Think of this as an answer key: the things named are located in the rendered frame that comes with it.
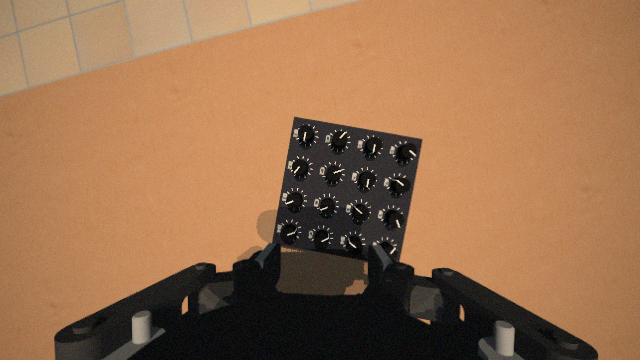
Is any black knob box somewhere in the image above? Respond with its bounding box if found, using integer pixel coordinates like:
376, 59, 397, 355
272, 117, 423, 262

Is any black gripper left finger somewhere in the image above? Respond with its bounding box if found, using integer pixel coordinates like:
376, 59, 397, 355
54, 243, 284, 360

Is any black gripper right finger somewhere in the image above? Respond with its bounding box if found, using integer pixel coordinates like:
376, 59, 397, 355
353, 245, 598, 360

